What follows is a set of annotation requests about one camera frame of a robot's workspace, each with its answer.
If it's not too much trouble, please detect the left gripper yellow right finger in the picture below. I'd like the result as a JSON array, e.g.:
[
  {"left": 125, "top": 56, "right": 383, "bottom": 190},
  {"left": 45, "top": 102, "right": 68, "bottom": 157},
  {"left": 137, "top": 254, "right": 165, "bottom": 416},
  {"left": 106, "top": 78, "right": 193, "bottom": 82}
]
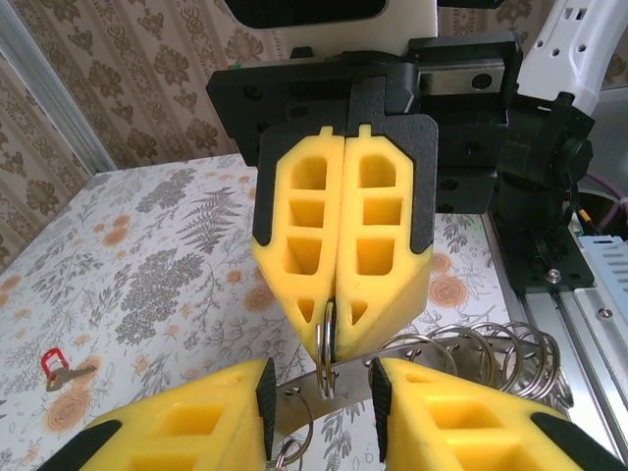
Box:
[{"left": 368, "top": 356, "right": 628, "bottom": 471}]

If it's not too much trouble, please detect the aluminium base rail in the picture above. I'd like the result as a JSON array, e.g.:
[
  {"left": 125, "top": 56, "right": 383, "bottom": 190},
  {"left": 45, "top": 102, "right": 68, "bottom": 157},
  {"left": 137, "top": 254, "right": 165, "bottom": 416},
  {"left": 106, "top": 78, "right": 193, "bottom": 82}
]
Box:
[{"left": 483, "top": 215, "right": 628, "bottom": 471}]

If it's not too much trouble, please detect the silver split key ring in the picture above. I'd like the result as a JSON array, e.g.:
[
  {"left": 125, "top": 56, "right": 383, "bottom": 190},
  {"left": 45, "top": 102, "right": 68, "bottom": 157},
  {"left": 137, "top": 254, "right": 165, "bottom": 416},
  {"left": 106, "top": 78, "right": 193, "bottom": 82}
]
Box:
[
  {"left": 509, "top": 326, "right": 560, "bottom": 401},
  {"left": 315, "top": 298, "right": 340, "bottom": 399},
  {"left": 277, "top": 387, "right": 315, "bottom": 465},
  {"left": 377, "top": 327, "right": 492, "bottom": 375},
  {"left": 534, "top": 342, "right": 574, "bottom": 408},
  {"left": 468, "top": 321, "right": 534, "bottom": 393}
]

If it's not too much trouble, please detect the grey slotted cable duct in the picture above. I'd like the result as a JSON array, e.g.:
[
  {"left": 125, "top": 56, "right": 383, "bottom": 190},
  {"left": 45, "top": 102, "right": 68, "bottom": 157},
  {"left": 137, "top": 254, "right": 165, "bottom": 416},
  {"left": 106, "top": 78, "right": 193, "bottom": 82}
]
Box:
[{"left": 576, "top": 234, "right": 628, "bottom": 295}]

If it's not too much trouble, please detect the floral patterned tablecloth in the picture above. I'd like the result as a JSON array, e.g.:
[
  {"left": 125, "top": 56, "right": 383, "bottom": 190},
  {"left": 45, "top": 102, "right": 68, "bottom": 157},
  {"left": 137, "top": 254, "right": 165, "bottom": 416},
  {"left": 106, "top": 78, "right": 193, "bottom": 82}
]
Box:
[{"left": 0, "top": 152, "right": 514, "bottom": 471}]

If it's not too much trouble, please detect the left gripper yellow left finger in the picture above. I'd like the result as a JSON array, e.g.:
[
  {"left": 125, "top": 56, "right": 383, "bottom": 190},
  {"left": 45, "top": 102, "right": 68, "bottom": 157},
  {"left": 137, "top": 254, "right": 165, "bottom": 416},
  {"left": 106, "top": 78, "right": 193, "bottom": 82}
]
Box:
[{"left": 33, "top": 357, "right": 279, "bottom": 471}]

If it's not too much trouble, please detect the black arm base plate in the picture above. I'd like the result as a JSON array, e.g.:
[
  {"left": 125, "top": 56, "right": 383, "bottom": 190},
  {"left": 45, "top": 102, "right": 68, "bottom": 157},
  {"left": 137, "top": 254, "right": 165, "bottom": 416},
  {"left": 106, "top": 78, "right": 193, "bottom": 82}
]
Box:
[{"left": 509, "top": 230, "right": 596, "bottom": 295}]

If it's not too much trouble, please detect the metal chain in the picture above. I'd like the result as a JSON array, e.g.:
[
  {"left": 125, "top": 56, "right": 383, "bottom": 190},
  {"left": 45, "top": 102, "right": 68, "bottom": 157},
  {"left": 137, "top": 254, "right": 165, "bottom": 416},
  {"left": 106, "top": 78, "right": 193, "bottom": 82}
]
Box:
[{"left": 274, "top": 338, "right": 497, "bottom": 436}]

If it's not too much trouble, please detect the silver metal key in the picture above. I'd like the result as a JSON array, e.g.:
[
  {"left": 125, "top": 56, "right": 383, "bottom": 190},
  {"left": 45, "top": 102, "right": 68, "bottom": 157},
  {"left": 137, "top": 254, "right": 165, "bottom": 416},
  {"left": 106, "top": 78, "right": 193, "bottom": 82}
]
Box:
[{"left": 46, "top": 365, "right": 97, "bottom": 393}]

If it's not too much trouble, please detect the aluminium frame post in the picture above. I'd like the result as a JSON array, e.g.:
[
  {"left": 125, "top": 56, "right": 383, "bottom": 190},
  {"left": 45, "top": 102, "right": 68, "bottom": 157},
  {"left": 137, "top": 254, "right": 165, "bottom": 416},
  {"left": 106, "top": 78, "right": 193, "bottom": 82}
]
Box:
[{"left": 0, "top": 0, "right": 120, "bottom": 178}]

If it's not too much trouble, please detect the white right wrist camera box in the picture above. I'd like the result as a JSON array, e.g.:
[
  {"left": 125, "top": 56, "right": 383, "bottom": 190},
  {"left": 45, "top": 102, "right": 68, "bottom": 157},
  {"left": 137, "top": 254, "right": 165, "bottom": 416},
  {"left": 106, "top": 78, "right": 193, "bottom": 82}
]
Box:
[{"left": 223, "top": 0, "right": 439, "bottom": 56}]

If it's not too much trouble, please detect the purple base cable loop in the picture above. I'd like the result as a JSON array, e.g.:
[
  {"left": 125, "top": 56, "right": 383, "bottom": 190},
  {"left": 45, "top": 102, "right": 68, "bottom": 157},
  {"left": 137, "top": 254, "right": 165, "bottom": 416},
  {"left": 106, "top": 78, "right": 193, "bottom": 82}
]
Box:
[{"left": 586, "top": 171, "right": 628, "bottom": 218}]

